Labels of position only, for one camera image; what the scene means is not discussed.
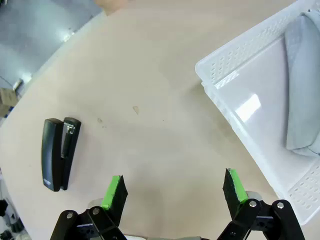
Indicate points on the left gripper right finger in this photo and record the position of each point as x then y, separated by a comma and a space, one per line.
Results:
236, 197

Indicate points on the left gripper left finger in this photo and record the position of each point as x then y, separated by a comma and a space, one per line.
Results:
113, 200

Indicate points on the black stapler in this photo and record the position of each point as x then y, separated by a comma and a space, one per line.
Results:
51, 155

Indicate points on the white perforated plastic basket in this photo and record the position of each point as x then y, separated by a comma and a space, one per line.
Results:
252, 110

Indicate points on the person's right hand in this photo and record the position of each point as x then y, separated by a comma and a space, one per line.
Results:
111, 5

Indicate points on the grey fabric pouch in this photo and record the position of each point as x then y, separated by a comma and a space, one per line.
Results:
302, 87

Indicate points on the small brown cardboard box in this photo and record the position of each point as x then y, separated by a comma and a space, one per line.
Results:
7, 100

